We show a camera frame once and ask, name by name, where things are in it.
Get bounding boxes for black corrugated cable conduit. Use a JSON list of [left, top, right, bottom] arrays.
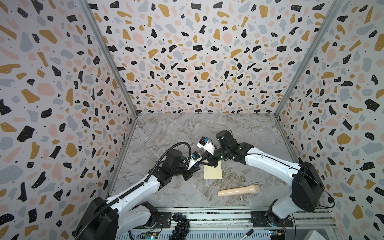
[[73, 141, 192, 240]]

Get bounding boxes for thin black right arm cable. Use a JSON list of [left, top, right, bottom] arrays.
[[248, 152, 336, 209]]

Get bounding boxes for aluminium corner post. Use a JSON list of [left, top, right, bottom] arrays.
[[78, 0, 138, 120], [274, 0, 343, 119]]

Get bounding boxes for beige toy microphone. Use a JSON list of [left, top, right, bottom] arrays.
[[218, 185, 261, 197]]

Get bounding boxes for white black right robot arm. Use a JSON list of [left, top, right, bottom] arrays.
[[197, 130, 325, 224]]

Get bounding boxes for black marker pen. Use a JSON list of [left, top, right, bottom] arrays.
[[238, 229, 254, 240]]

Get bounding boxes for cream paper envelope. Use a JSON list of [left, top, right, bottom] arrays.
[[204, 162, 223, 180]]

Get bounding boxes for black bead cluster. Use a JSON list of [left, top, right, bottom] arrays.
[[168, 213, 191, 240]]

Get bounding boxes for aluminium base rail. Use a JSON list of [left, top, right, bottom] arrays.
[[113, 206, 337, 240]]

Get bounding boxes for aluminium corner post right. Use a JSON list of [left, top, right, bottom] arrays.
[[274, 0, 343, 119]]

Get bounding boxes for aluminium corner post left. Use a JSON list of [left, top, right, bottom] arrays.
[[78, 0, 138, 120]]

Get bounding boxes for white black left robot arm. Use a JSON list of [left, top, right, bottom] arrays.
[[72, 149, 202, 240]]

